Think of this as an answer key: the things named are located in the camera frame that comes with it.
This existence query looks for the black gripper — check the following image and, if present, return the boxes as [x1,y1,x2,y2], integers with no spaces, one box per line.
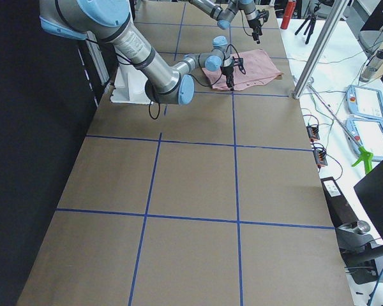
[222,56,245,91]
[247,9,269,43]

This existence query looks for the pink Snoopy t-shirt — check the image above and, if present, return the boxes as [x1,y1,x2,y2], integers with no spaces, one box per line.
[201,48,283,91]

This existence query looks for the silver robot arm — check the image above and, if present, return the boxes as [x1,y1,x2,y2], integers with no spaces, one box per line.
[40,1,245,105]
[189,0,269,44]

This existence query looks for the red cylinder bottle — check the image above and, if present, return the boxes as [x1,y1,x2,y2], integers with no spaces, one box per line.
[280,0,296,30]

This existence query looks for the black tripod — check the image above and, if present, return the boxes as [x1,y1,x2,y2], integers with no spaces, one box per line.
[294,4,320,45]

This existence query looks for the upper orange terminal block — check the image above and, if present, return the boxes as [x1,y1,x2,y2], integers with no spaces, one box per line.
[306,125,320,142]

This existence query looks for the orange terminal block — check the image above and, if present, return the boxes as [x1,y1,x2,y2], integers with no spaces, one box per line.
[312,143,327,169]
[306,125,320,142]

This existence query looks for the clear water bottle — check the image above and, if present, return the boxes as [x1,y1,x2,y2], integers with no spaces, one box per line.
[359,49,383,83]

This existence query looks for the lower orange terminal block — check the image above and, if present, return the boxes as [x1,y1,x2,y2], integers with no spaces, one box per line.
[312,143,327,169]

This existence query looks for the upper blue teach pendant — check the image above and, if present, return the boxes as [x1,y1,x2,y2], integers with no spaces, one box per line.
[345,85,383,121]

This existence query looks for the blue teach pendant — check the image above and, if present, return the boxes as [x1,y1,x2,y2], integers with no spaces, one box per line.
[345,85,383,121]
[345,117,383,162]

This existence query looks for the lower blue teach pendant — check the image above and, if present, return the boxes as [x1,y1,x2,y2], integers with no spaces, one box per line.
[345,117,383,162]

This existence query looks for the black power box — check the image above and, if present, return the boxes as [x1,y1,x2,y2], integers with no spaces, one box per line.
[320,177,358,228]

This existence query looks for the black monitor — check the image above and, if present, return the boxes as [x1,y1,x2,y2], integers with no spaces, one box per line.
[354,160,383,239]

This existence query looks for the black clamp stand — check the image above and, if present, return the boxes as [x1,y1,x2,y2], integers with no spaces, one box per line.
[335,221,383,284]

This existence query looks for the aluminium camera mast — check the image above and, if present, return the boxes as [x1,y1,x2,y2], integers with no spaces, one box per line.
[292,0,349,99]

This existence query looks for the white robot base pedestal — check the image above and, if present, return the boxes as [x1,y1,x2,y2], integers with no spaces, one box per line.
[110,64,150,105]

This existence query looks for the green handled reacher grabber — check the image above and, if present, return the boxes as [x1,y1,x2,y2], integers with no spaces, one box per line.
[306,77,373,174]

